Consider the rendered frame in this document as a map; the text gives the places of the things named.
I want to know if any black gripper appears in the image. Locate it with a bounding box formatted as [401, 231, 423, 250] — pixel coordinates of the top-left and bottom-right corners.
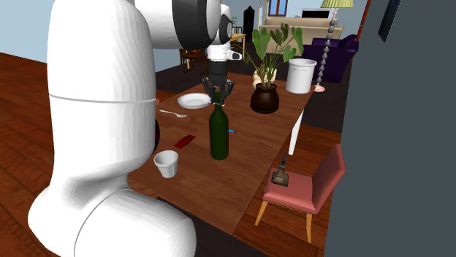
[201, 61, 235, 107]

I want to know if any dark green glass bottle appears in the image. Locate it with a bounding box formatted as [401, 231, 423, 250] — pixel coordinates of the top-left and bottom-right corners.
[208, 91, 230, 161]

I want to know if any white plate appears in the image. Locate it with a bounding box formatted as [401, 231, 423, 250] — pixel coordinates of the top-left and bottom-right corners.
[177, 93, 212, 110]

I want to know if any dark wooden chair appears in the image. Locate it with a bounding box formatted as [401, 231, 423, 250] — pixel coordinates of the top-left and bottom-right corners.
[179, 47, 209, 75]

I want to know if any beige figurine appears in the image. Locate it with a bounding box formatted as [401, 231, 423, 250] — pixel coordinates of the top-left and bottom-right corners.
[251, 69, 278, 91]

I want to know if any plant in dark brown pot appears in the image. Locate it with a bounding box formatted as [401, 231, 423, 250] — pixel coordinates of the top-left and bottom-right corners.
[231, 23, 305, 115]

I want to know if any yellow wooden side table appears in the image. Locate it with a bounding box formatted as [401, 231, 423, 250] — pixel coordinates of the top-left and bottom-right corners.
[230, 33, 247, 50]

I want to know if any red flat rectangular packet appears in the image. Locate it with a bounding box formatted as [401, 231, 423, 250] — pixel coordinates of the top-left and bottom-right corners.
[173, 134, 197, 149]

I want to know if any black arched cabinet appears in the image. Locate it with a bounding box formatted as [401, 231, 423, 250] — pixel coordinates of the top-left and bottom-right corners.
[243, 5, 256, 43]

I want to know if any white cylindrical crock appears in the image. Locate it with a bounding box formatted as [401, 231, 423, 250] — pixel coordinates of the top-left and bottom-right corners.
[285, 58, 318, 95]

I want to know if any brown wooden table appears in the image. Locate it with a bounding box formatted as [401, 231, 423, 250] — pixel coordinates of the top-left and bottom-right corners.
[126, 72, 316, 236]

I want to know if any white ribbed cup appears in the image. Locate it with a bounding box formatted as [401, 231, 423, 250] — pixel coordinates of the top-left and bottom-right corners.
[153, 150, 179, 179]

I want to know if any wooden framed window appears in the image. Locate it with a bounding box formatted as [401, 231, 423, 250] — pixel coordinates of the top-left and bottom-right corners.
[267, 0, 290, 17]

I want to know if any beige sofa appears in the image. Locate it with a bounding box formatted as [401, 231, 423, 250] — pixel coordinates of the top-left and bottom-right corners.
[258, 15, 345, 57]

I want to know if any dark bronze statuette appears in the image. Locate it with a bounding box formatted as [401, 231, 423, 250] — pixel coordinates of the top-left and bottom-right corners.
[270, 150, 290, 188]

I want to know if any beaded floor lamp green shade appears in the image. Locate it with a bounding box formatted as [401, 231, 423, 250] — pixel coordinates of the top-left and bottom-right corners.
[313, 0, 355, 93]

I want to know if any purple sofa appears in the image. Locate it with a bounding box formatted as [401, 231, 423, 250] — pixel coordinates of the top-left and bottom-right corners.
[301, 34, 360, 85]

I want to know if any pink upholstered chair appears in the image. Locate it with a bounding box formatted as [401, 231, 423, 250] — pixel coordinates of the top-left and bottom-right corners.
[254, 143, 347, 245]

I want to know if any black wall picture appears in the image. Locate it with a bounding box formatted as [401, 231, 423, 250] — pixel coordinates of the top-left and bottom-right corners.
[377, 0, 403, 44]

